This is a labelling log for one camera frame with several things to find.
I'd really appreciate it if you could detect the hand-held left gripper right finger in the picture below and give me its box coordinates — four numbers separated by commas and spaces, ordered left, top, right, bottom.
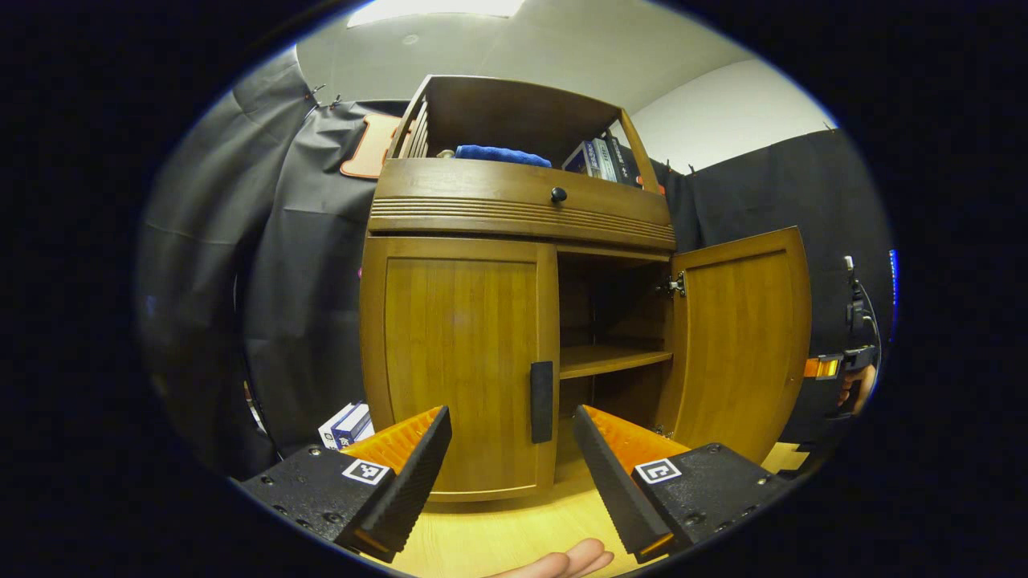
572, 405, 792, 564

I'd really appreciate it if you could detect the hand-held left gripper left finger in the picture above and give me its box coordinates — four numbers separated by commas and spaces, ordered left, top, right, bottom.
239, 405, 452, 563

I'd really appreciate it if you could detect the wooden cabinet door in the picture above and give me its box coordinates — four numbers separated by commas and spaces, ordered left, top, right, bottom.
655, 226, 812, 465
360, 235, 561, 503

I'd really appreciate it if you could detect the black door handle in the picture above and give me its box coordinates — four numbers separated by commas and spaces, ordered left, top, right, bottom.
530, 361, 555, 444

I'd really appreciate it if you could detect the brown wooden shoe cabinet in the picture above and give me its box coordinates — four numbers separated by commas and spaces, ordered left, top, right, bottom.
359, 75, 679, 504

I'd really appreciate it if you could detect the wooden inner cabinet shelf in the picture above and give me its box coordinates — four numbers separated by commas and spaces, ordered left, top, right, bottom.
560, 345, 674, 380

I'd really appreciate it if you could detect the wooden cabinet drawer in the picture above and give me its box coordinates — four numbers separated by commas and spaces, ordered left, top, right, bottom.
369, 157, 677, 252

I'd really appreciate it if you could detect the blue printed box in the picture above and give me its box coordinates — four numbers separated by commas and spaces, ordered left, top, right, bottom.
332, 401, 374, 444

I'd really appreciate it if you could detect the black book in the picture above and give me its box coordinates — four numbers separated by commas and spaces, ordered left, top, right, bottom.
604, 133, 643, 187

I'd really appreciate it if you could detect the white striped book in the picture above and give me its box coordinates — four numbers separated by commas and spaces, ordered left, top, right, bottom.
589, 138, 619, 182

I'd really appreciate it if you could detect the black backdrop cloth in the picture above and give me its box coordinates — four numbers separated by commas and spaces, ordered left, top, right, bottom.
135, 48, 896, 482

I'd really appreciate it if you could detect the blue folded cloth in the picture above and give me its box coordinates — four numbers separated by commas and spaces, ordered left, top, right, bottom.
455, 144, 553, 168

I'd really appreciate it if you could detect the ceiling light panel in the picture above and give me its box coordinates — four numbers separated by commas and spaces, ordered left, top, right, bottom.
347, 0, 527, 29

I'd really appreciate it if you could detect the black curved cable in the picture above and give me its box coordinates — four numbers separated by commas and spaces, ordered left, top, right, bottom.
235, 273, 282, 458

